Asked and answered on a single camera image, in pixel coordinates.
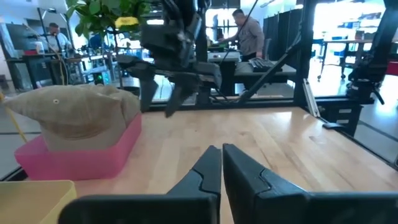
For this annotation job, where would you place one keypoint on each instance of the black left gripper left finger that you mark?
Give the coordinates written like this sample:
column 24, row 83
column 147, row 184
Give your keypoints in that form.
column 186, row 205

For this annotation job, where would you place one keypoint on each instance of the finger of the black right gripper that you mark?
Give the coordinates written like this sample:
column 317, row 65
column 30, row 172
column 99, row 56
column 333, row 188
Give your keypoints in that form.
column 182, row 93
column 147, row 93

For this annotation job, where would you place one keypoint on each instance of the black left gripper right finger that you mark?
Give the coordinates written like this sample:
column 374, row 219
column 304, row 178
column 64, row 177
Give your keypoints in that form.
column 280, row 208

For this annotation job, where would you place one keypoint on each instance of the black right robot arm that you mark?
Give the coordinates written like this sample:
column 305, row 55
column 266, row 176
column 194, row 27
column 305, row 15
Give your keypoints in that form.
column 186, row 12

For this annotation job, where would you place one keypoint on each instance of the white desktop machine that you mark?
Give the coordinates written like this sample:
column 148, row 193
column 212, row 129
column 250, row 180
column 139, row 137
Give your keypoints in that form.
column 224, row 56

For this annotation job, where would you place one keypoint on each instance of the black device with green light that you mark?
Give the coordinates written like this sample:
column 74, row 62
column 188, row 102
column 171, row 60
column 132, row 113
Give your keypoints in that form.
column 100, row 77

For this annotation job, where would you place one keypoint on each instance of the person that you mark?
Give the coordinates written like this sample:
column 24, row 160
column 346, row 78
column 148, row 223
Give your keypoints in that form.
column 248, row 34
column 57, row 39

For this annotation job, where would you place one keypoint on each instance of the black computer keyboard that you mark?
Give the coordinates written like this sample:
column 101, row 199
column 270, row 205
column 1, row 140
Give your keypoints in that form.
column 261, row 64

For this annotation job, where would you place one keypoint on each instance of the grey desk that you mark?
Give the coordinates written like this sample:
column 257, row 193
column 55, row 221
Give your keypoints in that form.
column 280, row 74

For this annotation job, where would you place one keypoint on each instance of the green leafy plant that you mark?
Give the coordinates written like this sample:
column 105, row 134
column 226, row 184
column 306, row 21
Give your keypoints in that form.
column 93, row 12

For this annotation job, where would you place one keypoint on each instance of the small flat black pad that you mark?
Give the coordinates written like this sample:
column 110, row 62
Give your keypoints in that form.
column 333, row 125

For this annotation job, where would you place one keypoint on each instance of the pink plastic bin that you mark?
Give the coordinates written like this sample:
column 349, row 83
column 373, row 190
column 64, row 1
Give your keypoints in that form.
column 77, row 165

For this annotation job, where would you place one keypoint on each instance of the black room partition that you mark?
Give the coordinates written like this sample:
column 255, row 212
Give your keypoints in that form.
column 281, row 34

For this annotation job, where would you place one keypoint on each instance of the black control box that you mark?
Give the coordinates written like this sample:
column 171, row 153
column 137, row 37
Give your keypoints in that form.
column 339, row 115

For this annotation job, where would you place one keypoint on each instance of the silver aluminium bar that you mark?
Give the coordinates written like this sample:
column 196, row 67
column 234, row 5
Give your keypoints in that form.
column 311, row 96

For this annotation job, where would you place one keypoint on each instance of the black side table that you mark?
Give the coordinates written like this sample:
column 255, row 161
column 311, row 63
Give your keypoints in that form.
column 34, row 67

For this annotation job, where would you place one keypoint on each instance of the yellow plastic bin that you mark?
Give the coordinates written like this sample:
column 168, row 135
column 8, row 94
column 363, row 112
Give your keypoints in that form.
column 31, row 202

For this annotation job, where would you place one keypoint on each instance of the wheeled work table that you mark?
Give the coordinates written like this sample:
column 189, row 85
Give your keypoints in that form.
column 342, row 41

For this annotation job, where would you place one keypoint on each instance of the red box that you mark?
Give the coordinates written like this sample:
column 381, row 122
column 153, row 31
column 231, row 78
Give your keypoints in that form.
column 392, row 68

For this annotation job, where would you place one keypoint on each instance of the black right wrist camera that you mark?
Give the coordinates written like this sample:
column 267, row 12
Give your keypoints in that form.
column 157, row 40

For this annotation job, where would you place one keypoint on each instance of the black metal rig frame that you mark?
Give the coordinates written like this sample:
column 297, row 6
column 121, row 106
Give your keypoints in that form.
column 306, row 46

